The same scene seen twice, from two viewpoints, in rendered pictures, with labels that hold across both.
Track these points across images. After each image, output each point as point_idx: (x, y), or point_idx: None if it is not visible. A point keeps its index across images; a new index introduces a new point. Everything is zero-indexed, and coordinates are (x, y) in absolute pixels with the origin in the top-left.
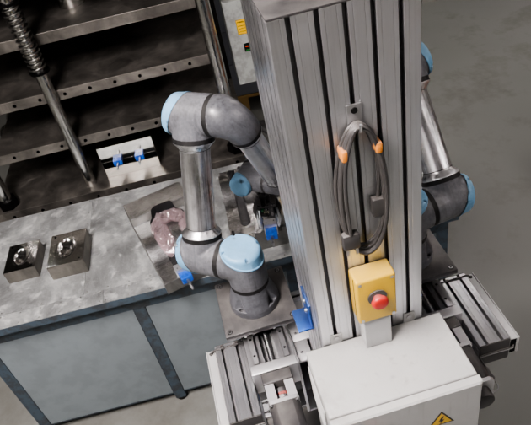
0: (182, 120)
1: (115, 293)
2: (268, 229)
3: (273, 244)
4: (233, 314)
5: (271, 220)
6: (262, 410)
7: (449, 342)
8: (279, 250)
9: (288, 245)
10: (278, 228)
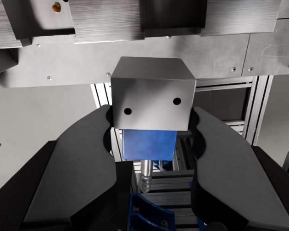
0: None
1: None
2: (137, 134)
3: (147, 191)
4: None
5: (166, 101)
6: (109, 92)
7: None
8: (160, 48)
9: (191, 38)
10: (181, 2)
